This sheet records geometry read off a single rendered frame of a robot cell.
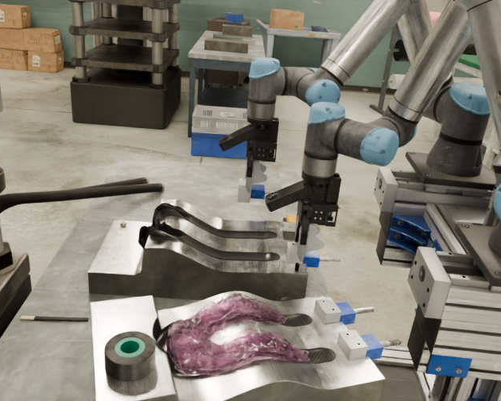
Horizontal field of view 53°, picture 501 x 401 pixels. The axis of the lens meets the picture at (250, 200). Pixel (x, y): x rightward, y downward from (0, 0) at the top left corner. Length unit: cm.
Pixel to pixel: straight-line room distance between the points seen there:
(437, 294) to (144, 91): 430
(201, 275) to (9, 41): 692
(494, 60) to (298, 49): 675
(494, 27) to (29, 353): 100
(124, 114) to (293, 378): 446
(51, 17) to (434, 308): 740
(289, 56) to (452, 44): 658
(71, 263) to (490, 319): 97
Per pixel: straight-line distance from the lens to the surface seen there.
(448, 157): 150
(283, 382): 88
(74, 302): 121
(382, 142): 100
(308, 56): 763
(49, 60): 771
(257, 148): 136
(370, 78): 783
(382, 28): 128
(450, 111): 149
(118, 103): 515
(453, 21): 106
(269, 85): 132
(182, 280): 117
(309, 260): 120
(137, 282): 119
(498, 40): 90
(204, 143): 439
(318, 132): 106
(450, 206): 153
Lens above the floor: 150
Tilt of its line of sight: 24 degrees down
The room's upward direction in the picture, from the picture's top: 5 degrees clockwise
